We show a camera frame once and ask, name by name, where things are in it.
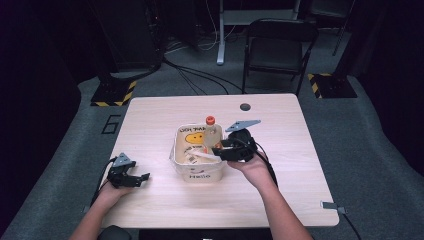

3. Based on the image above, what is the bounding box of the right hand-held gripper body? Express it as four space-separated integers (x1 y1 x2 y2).
224 119 263 164

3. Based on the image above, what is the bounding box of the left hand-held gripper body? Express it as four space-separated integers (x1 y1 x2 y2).
106 152 138 189

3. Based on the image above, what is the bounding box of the person's left hand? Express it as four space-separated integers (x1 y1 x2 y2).
95 179 134 210

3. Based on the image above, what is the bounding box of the person's right hand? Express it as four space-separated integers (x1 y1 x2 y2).
227 151 278 192

